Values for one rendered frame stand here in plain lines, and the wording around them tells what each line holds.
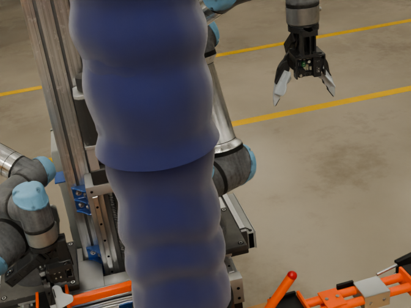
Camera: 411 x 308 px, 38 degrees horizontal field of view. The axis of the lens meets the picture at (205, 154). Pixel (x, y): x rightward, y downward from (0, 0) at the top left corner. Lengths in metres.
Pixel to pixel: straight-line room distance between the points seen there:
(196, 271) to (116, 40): 0.49
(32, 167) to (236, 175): 0.59
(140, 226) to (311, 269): 2.27
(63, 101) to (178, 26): 0.82
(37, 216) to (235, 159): 0.62
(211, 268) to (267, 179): 2.93
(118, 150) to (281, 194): 2.96
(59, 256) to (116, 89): 0.65
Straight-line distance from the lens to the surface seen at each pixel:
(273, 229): 3.63
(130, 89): 0.99
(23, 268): 1.55
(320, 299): 1.53
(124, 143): 1.05
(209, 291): 1.25
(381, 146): 4.53
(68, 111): 1.75
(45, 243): 1.49
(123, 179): 1.10
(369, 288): 1.55
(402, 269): 1.60
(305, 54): 1.40
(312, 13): 1.38
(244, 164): 1.80
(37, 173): 1.59
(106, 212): 1.82
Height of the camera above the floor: 2.10
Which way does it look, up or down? 27 degrees down
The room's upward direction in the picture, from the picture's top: 7 degrees counter-clockwise
